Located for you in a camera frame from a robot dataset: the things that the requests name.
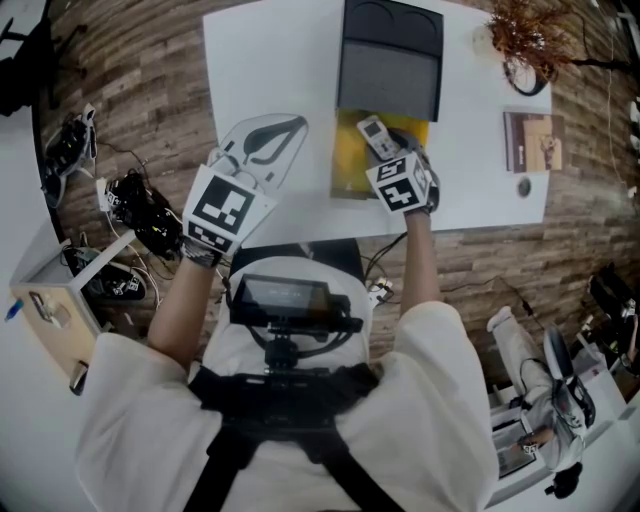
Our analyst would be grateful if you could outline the person's left hand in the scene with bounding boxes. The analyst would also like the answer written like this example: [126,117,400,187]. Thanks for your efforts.
[180,236,224,269]

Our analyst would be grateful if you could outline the black grey container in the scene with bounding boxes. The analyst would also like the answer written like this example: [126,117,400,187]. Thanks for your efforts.
[336,0,446,123]

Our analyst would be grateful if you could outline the black office chair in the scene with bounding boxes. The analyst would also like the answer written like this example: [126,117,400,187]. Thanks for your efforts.
[0,0,89,119]

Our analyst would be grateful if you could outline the black cable coil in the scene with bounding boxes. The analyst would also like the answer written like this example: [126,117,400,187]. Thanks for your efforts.
[503,58,550,98]

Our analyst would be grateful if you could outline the person's right forearm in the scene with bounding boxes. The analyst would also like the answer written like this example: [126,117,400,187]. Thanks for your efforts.
[399,209,442,321]

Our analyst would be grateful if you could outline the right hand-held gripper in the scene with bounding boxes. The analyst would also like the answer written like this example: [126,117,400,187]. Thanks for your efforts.
[364,128,435,217]

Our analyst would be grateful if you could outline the person's white shirt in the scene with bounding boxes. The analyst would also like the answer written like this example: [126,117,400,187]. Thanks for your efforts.
[74,253,501,512]

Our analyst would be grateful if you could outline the black floor cable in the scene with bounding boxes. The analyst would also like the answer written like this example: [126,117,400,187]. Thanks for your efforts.
[358,231,410,281]

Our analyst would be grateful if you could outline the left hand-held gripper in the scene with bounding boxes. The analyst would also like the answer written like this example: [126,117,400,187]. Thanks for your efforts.
[182,116,308,257]

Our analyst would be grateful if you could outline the white round vase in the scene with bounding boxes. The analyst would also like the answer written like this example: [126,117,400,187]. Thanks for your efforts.
[471,24,507,62]

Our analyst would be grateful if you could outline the yellow box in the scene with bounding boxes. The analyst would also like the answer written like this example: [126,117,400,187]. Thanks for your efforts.
[330,106,431,200]

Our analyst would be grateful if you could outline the black chest harness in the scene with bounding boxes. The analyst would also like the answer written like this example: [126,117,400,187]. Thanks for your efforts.
[182,332,407,512]

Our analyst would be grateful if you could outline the white power adapter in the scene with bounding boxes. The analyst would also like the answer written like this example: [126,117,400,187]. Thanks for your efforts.
[366,276,397,305]

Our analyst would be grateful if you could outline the white remote control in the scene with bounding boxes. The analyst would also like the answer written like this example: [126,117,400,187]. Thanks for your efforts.
[356,114,402,162]

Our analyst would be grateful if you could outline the black electronics cable tangle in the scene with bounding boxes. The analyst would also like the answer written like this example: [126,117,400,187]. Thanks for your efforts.
[96,168,184,261]

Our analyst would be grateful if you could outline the grey laptop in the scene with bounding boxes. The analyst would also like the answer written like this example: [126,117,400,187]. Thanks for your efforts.
[491,418,542,480]

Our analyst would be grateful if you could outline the black equipment stack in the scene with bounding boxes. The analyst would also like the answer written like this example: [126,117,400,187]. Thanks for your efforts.
[585,260,640,379]

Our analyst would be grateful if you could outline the person's left forearm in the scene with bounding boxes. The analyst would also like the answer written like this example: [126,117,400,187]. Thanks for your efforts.
[146,253,222,372]

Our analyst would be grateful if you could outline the person's right hand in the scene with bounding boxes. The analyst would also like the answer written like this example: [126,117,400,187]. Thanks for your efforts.
[404,148,443,217]

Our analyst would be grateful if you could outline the brown dried plant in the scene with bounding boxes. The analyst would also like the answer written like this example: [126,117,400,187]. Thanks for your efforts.
[485,0,632,85]

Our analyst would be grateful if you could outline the black marker gripper device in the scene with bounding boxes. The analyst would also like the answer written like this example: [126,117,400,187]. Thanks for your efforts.
[79,262,147,302]

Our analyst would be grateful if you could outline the black chest monitor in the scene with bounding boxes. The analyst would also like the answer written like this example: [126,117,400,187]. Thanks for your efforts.
[228,273,365,335]

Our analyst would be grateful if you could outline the brown book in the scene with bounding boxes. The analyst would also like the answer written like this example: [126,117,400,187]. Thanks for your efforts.
[502,110,567,174]

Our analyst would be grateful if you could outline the grey swivel chair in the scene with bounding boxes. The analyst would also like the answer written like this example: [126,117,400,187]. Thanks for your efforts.
[542,323,597,427]

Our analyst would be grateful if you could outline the grey gripper device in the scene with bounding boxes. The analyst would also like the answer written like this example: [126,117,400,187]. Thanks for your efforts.
[40,103,100,208]

